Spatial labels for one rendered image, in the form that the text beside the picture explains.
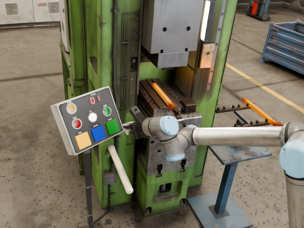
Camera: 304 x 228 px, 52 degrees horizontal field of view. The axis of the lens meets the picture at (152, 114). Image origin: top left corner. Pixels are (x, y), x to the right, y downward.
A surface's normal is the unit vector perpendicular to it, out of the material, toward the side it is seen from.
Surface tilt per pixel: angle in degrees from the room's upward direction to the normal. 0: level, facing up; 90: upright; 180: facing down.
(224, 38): 90
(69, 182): 0
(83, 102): 60
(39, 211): 0
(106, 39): 90
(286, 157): 83
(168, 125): 55
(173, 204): 90
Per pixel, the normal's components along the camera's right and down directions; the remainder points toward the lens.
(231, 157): 0.07, -0.85
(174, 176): 0.36, 0.51
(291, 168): -0.63, 0.26
